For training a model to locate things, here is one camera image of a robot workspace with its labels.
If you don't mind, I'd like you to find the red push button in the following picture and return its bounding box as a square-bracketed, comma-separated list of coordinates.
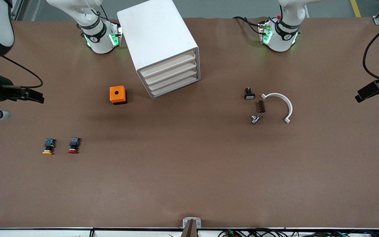
[68, 137, 81, 154]

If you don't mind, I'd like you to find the yellow push button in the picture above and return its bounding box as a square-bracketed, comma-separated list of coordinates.
[42, 138, 57, 156]

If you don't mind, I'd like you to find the orange box with hole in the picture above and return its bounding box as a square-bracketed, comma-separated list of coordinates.
[109, 85, 128, 105]

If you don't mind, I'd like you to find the white curved plastic piece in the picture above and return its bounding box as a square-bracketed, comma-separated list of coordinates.
[261, 92, 293, 124]

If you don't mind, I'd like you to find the brown table cover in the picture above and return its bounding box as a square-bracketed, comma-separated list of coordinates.
[0, 16, 379, 229]

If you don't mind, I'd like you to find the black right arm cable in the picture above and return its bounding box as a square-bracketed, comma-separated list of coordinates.
[0, 54, 44, 89]

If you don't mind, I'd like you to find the black base cable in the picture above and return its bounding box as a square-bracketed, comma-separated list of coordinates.
[233, 15, 264, 35]
[89, 0, 110, 21]

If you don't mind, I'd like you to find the white table edge rail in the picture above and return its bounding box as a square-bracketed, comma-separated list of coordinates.
[0, 227, 379, 237]

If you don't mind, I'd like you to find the black cable bundle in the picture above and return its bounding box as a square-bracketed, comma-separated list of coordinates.
[217, 228, 379, 237]

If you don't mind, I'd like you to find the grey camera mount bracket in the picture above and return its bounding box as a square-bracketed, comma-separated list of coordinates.
[181, 217, 202, 237]

